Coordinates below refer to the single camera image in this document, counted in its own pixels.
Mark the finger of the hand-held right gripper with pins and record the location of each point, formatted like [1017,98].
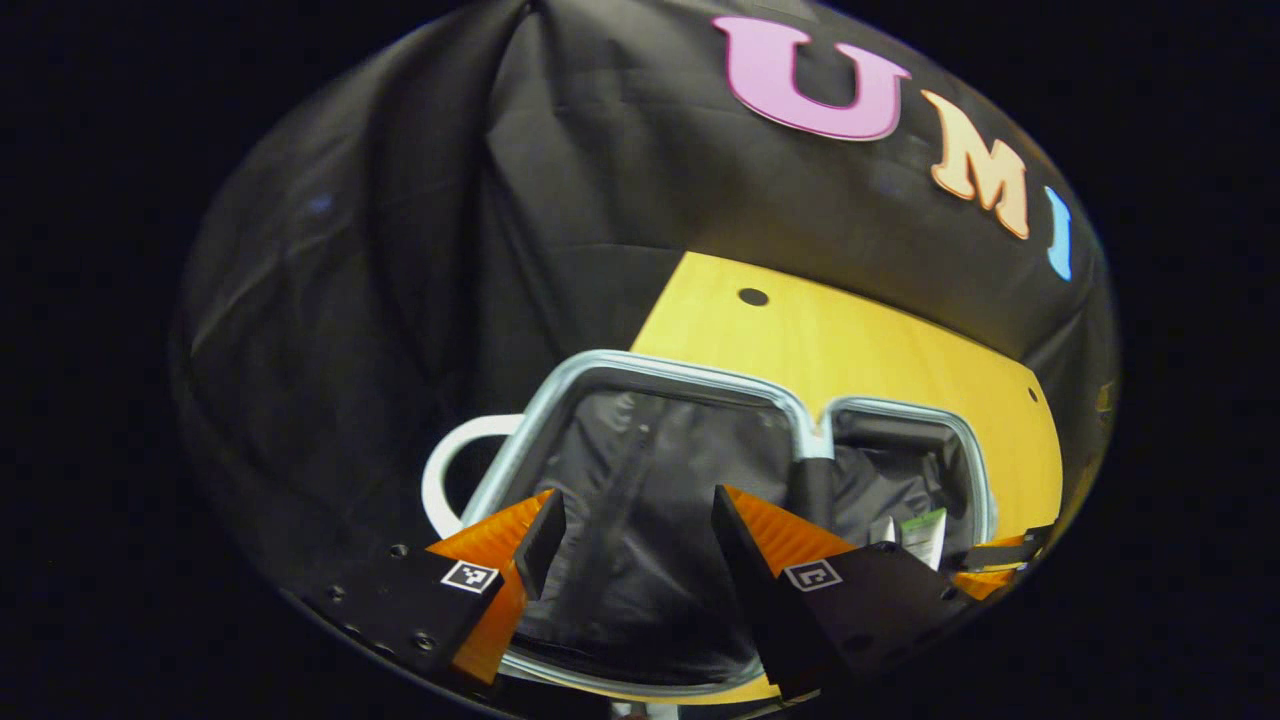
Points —
[1005,555]

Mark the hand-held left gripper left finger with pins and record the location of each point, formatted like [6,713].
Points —
[540,540]

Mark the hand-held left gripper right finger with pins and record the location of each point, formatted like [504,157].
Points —
[750,570]

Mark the white tube green label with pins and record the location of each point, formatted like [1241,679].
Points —
[925,538]

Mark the white suitcase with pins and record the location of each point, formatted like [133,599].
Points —
[650,480]

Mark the black backdrop cloth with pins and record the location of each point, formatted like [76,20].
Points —
[400,250]

